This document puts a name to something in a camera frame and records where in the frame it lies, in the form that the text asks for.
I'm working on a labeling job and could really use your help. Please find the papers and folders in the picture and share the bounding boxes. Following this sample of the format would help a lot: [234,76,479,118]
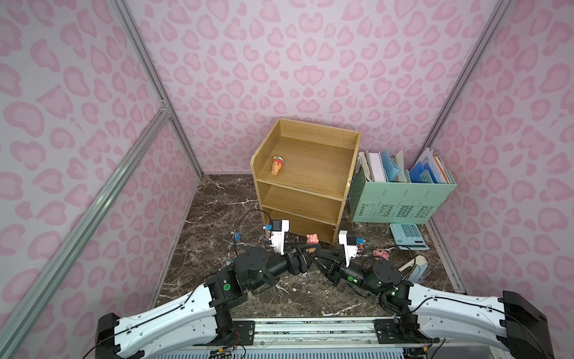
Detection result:
[354,147,456,185]

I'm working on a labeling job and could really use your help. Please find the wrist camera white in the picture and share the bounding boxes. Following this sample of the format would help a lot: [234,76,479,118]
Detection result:
[339,230,364,267]
[264,219,290,255]

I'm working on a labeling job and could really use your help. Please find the wooden three-tier shelf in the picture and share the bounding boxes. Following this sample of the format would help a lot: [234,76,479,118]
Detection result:
[251,119,361,243]

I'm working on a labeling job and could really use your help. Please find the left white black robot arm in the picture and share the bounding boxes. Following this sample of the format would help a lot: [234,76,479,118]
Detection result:
[91,242,318,358]

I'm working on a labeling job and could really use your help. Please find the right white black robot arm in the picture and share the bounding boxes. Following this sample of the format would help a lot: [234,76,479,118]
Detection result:
[312,250,554,358]

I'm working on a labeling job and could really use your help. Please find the sprinkled ice cream cone toy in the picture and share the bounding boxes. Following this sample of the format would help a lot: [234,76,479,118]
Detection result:
[271,156,285,176]

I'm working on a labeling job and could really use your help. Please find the pink ice cream cone toy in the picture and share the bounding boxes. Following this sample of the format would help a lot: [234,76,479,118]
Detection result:
[306,233,320,253]

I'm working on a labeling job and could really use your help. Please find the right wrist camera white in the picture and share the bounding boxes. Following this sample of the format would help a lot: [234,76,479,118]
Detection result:
[339,230,364,267]

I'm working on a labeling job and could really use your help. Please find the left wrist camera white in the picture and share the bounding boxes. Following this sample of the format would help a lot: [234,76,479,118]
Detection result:
[264,219,290,255]

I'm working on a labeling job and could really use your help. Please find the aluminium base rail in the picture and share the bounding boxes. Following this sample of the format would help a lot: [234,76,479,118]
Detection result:
[120,313,512,359]

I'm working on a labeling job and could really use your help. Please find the pink round toy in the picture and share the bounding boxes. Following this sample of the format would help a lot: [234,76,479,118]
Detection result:
[372,248,390,260]

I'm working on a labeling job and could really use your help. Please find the white blue stapler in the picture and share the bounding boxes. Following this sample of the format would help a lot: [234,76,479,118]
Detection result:
[399,255,428,283]

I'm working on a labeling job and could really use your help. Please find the mint green calculator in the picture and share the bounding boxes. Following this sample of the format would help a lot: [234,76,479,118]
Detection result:
[390,224,430,251]

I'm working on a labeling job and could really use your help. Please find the mint green file organizer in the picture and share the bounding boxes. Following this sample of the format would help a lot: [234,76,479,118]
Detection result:
[348,171,457,224]

